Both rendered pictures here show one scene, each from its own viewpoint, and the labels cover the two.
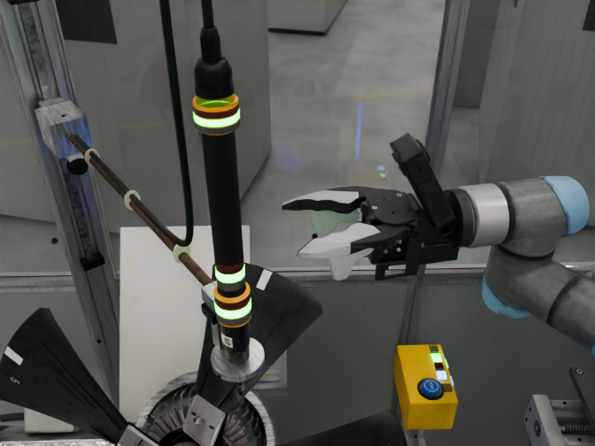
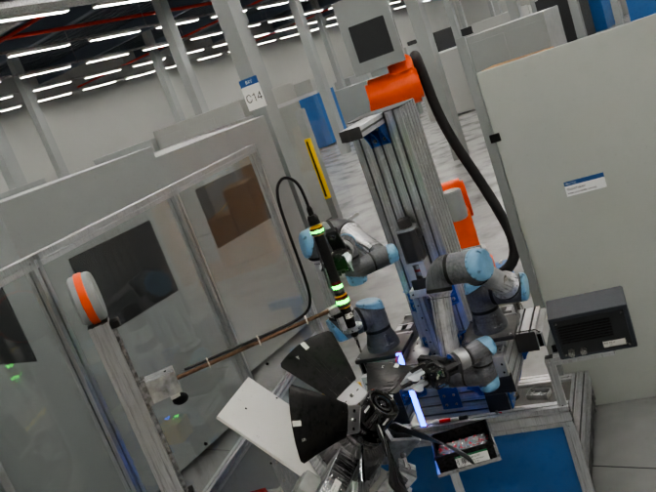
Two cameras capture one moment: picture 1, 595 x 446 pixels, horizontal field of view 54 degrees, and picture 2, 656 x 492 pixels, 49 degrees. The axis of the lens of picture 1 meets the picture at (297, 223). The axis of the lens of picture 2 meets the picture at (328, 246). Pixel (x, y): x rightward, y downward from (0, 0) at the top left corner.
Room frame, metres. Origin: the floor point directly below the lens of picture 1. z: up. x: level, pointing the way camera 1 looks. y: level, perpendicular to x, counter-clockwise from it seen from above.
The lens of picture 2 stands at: (-0.40, 2.12, 2.25)
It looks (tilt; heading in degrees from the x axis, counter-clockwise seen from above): 13 degrees down; 294
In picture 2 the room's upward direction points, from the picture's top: 20 degrees counter-clockwise
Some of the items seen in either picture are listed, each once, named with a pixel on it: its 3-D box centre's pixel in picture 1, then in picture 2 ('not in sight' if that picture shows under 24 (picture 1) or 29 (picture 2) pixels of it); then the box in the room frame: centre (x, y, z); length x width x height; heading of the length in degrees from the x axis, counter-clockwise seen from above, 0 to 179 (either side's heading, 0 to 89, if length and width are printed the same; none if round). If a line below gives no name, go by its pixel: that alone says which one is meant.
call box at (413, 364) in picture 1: (422, 387); not in sight; (0.82, -0.27, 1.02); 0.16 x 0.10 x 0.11; 2
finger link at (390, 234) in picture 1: (376, 232); not in sight; (0.52, -0.09, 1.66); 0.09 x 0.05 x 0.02; 123
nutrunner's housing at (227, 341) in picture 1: (227, 236); (332, 272); (0.52, 0.08, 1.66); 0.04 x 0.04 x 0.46
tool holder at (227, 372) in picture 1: (231, 330); (345, 316); (0.52, 0.08, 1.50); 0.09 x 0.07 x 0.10; 37
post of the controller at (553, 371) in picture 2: not in sight; (555, 381); (0.00, -0.30, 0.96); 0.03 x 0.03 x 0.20; 2
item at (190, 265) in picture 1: (131, 201); (257, 342); (0.76, 0.26, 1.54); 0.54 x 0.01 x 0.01; 37
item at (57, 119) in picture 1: (63, 127); (161, 385); (1.02, 0.45, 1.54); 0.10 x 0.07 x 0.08; 37
